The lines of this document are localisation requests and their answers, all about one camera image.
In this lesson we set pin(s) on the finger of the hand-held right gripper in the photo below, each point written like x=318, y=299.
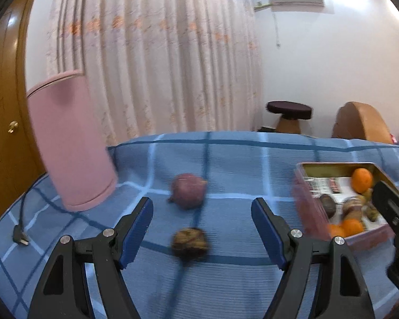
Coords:
x=390, y=206

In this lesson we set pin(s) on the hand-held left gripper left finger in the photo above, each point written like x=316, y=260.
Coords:
x=136, y=236

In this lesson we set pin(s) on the small yellow-green fruit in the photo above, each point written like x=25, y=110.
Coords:
x=372, y=213

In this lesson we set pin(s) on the small orange mandarin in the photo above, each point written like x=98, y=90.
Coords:
x=354, y=227
x=335, y=230

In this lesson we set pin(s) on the pink tin box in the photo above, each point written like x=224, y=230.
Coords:
x=369, y=239

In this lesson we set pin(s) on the wooden door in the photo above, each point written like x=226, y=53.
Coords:
x=3, y=89

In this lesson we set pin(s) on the pink floral curtain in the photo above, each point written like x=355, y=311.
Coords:
x=153, y=56

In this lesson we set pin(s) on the dark cushioned wooden stool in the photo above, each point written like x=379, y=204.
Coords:
x=287, y=109

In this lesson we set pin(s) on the pink cloth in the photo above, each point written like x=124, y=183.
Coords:
x=394, y=138

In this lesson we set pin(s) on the printed paper sheet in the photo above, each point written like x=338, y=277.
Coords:
x=344, y=186

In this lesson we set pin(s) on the pink cylinder bin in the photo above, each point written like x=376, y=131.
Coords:
x=73, y=139

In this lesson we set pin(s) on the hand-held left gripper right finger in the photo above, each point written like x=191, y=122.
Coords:
x=267, y=236

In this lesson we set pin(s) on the large orange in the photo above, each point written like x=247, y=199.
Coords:
x=362, y=179

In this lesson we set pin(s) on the brass door knob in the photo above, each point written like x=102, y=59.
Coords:
x=12, y=127

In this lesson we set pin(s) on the blue plaid cloth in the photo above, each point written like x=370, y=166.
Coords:
x=219, y=279

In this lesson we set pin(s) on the dark purple passion fruit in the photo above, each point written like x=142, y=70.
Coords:
x=327, y=204

